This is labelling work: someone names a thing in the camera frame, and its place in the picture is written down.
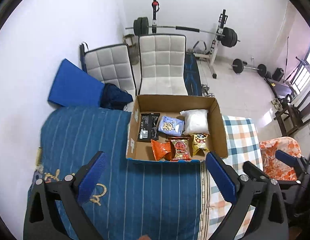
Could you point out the long barbell with black plates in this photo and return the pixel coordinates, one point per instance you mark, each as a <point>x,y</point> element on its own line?
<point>230,37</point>

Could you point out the cardboard box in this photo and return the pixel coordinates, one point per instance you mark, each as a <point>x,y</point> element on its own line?
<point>217,130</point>

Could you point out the black and blue bench pad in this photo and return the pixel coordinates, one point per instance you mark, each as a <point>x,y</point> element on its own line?
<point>192,77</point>

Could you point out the red snack packet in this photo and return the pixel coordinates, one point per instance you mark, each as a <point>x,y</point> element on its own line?
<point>180,148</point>

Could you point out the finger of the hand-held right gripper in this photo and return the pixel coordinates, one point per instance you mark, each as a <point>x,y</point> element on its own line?
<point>255,170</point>
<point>287,157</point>

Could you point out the blue foam mat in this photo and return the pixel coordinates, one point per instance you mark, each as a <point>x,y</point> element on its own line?
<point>72,85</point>

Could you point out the pair of light shoes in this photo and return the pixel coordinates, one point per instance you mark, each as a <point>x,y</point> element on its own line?
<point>277,104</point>

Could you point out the plaid bedsheet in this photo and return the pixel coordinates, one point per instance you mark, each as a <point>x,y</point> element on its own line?
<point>241,140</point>

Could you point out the grey curved exercise frame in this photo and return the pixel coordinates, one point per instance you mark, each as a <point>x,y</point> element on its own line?
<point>200,46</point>

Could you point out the dark treadmill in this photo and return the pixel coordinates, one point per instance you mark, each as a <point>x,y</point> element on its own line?
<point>281,87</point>

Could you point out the narrow white padded chair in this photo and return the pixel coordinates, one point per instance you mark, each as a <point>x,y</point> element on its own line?
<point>107,65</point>

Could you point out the dumbbell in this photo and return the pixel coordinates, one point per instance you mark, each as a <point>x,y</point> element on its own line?
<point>208,91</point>

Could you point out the light blue tissue pack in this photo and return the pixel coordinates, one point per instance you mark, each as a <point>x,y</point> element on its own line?
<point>170,126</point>

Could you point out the orange floral blanket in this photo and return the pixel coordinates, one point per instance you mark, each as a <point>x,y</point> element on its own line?
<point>277,152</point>

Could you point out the yellow clear plastic item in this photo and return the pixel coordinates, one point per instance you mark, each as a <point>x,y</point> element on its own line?
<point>39,157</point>

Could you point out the black snack packet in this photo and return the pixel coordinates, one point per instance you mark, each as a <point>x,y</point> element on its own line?
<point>147,127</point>

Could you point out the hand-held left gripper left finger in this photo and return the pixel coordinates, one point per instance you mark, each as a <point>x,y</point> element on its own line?
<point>92,177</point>

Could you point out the dark blue cloth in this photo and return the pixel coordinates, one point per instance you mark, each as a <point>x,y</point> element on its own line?
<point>114,96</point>

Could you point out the white plastic bag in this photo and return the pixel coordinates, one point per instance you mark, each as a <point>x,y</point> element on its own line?
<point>196,122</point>

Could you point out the wide white padded chair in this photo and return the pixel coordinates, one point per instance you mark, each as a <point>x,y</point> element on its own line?
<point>162,62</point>

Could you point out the short barbell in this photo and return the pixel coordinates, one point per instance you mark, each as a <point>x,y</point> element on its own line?
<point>237,65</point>

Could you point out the orange snack packet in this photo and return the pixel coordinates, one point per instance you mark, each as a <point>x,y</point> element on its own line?
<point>160,151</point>

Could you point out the dark wooden chair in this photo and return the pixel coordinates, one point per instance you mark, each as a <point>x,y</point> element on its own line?
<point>292,115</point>

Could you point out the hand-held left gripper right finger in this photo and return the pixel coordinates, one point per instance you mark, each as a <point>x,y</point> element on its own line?
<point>221,177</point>

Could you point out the yellow snack packet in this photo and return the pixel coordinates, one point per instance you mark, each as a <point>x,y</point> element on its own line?
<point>198,143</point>

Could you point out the black speaker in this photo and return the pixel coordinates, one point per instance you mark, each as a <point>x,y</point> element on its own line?
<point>278,74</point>

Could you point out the black bag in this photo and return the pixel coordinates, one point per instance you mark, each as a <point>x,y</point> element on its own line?
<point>82,52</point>

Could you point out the white weight rack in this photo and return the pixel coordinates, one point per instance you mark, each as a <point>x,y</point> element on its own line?
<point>216,52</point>

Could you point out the blue striped quilt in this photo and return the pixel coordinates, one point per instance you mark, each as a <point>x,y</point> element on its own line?
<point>150,192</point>

